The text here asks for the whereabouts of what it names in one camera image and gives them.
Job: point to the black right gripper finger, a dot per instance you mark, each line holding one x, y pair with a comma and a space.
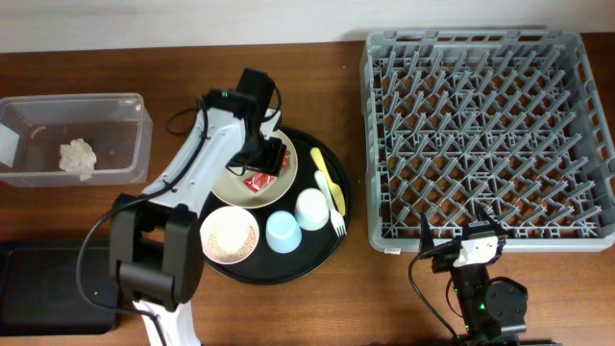
487, 222
426, 237

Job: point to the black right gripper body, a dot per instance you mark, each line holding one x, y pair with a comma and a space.
445, 259

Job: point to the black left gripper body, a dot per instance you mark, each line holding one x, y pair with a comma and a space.
263, 154

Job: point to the red snack wrapper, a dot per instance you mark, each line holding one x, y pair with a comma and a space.
260, 181

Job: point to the beige bowl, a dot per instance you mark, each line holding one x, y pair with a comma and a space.
230, 187

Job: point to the pink bowl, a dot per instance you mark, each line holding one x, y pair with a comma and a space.
227, 217

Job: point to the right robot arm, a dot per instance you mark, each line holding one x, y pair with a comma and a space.
493, 309

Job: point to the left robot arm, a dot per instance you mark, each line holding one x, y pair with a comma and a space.
156, 255

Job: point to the grey dishwasher rack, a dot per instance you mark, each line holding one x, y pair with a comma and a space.
506, 121

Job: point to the clear plastic waste bin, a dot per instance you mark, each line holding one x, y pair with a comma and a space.
116, 125

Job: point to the black rectangular waste tray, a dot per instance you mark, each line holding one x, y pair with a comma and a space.
39, 295

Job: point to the white cup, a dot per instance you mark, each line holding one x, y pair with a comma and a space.
311, 211

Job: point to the light blue cup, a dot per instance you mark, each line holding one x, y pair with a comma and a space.
283, 234

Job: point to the yellow plastic knife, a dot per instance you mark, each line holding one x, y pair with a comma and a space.
335, 189

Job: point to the round black tray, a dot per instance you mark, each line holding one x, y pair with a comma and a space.
267, 267

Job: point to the white plastic fork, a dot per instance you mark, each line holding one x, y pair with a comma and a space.
336, 218

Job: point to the white label on bin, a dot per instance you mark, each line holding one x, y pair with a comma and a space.
8, 145

